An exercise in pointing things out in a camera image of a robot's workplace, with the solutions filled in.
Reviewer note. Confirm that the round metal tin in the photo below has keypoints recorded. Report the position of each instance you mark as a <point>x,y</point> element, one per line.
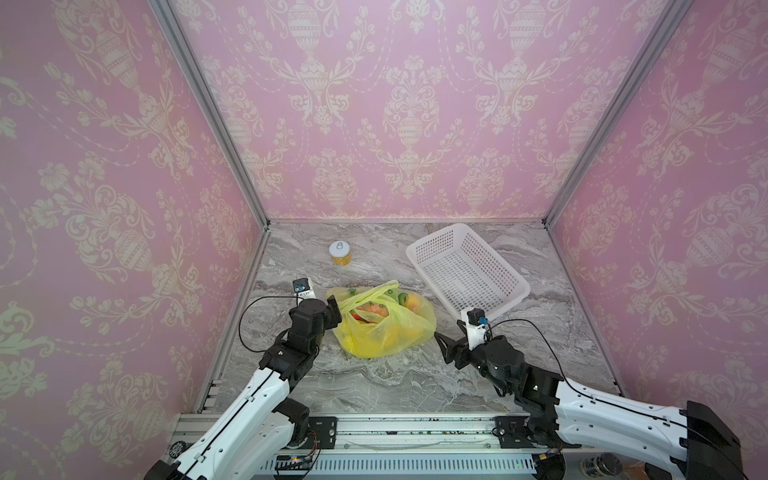
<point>600,466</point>

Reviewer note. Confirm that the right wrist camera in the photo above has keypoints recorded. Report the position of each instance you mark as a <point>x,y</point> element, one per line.
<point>476,326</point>

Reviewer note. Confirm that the yellow plastic bag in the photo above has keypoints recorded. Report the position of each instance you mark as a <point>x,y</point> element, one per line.
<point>383,320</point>

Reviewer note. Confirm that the aluminium rail base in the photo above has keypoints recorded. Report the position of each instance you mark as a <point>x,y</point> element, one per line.
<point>450,446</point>

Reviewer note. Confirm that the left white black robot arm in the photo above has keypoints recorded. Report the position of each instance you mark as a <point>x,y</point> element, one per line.
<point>252,414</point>

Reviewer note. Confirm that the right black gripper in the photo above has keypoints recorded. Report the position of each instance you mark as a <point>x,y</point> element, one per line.
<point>460,354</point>

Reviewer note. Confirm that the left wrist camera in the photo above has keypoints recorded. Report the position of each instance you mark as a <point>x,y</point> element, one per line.
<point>303,289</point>

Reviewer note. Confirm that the white plastic basket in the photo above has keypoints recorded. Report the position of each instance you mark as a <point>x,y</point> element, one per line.
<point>465,272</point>

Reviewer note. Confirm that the small jar white lid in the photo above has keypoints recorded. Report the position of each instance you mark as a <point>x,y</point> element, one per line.
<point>340,252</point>

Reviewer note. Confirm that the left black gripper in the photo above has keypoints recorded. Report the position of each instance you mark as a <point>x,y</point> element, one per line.
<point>332,313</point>

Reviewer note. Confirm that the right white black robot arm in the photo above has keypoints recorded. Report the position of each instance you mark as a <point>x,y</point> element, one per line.
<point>692,442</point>

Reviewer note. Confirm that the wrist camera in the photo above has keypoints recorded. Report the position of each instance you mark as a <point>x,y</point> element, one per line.
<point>476,326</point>
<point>303,289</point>

